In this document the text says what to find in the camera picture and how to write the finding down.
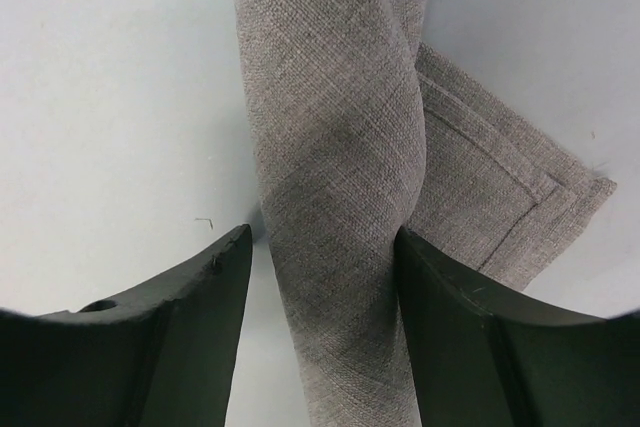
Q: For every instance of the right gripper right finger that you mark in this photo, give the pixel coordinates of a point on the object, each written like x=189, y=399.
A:
x=483, y=354

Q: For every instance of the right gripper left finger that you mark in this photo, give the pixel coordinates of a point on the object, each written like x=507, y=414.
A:
x=161, y=353

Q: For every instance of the grey cloth napkin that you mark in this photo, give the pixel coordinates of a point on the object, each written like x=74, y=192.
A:
x=359, y=130

